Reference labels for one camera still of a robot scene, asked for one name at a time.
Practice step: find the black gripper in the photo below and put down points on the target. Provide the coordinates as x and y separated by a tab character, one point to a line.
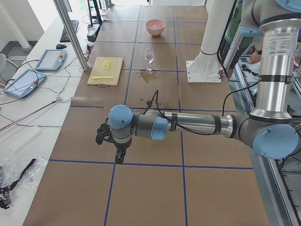
121	146

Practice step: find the steel double jigger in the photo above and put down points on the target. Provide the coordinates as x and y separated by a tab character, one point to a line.
149	102

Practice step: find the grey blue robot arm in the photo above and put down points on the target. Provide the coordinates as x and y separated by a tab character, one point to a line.
267	129

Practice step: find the clear wine glass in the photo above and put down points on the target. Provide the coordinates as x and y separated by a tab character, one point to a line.
149	57

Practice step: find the yellow plastic knife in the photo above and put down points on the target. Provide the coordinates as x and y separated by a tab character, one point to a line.
102	77

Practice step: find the bamboo cutting board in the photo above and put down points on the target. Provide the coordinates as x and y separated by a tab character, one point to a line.
114	70

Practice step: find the pink rod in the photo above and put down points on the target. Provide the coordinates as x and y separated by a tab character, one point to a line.
28	115

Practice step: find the clear plastic bag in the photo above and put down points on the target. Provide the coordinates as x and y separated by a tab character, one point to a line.
14	174

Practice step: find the far blue teach pendant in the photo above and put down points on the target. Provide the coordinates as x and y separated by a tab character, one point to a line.
51	60

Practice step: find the blue teach pendant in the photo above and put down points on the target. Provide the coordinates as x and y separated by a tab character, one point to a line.
51	60
25	83

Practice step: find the near blue teach pendant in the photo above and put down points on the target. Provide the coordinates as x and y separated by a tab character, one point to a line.
25	83

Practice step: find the black computer mouse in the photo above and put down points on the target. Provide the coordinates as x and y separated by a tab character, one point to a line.
60	46

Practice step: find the black box device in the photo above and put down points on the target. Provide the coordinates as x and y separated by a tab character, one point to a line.
93	32

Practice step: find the pink bowl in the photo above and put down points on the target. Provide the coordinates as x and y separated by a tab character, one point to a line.
155	27

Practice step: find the person in green shirt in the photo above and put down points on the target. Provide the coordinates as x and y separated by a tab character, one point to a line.
245	42

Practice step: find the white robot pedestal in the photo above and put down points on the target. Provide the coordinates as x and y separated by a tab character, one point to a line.
204	68

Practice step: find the aluminium frame post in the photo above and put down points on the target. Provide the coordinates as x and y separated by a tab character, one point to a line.
63	13

